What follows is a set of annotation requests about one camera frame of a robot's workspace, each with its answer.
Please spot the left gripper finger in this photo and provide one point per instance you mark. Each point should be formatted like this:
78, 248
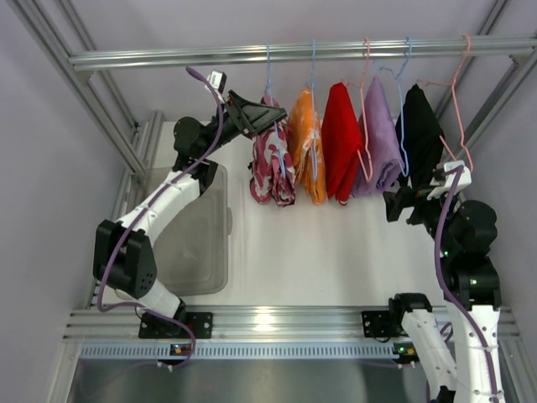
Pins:
262, 125
256, 110

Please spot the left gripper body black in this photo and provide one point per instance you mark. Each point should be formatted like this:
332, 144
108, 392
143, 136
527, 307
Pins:
235, 113

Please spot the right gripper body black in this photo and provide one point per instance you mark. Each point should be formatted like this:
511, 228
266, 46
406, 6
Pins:
403, 206

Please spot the light blue wire hanger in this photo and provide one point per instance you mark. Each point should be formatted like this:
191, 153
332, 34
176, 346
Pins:
281, 124

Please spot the pink camouflage trousers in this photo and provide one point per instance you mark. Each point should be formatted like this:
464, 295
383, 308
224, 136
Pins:
267, 183

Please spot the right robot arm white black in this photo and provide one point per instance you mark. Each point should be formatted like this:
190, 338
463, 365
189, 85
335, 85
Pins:
464, 366

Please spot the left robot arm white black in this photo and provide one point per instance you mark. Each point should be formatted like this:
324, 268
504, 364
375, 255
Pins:
124, 258

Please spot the pink hanger under red trousers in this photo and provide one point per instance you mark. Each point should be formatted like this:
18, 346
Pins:
364, 156

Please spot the blue hanger under lilac trousers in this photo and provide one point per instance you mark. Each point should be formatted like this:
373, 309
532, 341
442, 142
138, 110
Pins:
398, 78

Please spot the lilac trousers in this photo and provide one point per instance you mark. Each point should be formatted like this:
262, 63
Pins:
383, 144

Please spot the orange white trousers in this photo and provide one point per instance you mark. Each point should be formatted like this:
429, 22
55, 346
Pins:
299, 146

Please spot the red trousers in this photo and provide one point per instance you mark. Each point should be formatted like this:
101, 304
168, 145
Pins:
341, 140

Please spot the clear plastic bin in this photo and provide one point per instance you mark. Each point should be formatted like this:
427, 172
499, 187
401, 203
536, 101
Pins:
191, 252

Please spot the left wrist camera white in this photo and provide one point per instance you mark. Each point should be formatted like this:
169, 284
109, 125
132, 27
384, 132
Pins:
217, 80

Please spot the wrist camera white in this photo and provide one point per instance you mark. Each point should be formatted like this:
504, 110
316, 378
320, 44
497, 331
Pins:
217, 80
447, 175

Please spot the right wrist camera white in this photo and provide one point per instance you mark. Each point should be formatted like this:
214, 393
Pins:
447, 175

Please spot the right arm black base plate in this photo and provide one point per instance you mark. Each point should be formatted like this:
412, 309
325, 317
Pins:
380, 325

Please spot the left aluminium frame post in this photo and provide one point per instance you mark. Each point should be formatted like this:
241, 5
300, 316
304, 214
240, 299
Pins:
137, 146

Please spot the aluminium frame post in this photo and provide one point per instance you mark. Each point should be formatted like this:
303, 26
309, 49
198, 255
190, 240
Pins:
488, 83
137, 146

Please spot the grey slotted cable duct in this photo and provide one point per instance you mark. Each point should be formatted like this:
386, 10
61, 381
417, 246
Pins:
242, 350

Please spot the aluminium hanging rail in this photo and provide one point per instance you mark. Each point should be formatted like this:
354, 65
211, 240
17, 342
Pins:
281, 53

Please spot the right aluminium frame post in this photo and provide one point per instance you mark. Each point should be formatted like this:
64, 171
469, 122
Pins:
488, 83

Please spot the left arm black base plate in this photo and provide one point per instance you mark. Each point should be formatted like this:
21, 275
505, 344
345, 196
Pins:
199, 323

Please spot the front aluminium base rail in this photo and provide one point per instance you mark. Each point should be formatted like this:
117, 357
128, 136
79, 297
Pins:
232, 323

